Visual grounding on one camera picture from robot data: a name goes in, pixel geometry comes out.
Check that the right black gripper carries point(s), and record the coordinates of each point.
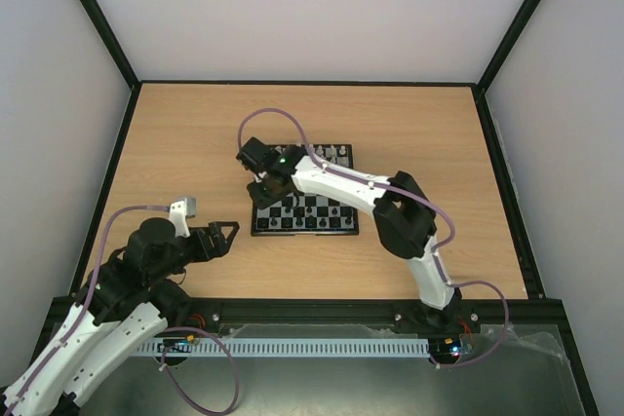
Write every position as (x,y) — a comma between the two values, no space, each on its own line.
(263,190)

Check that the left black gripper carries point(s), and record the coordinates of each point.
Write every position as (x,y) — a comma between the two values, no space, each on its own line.
(221,246)

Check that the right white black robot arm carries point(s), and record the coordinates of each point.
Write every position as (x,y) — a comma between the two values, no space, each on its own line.
(404,219)

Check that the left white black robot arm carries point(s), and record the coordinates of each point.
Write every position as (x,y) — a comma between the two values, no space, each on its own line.
(128,300)

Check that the left circuit board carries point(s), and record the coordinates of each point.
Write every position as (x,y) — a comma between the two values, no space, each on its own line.
(179,344)

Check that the circuit board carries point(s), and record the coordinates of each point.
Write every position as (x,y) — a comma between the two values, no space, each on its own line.
(451,347)
(179,344)

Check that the right circuit board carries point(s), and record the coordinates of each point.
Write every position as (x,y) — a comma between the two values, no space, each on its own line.
(451,347)

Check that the black and silver chessboard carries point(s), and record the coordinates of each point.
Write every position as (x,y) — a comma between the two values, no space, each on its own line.
(307,200)

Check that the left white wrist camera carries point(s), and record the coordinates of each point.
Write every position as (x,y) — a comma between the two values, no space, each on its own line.
(180,211)

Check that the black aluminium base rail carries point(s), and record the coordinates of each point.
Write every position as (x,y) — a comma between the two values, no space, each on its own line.
(403,316)

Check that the light blue slotted cable duct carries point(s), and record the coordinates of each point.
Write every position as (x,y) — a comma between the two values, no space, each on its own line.
(300,348)

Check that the left black frame post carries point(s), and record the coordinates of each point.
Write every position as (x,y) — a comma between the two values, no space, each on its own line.
(110,41)

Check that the black frame post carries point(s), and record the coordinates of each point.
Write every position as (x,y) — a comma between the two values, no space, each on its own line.
(110,41)
(508,42)

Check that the right black frame post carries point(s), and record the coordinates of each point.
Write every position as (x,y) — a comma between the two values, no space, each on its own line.
(508,42)

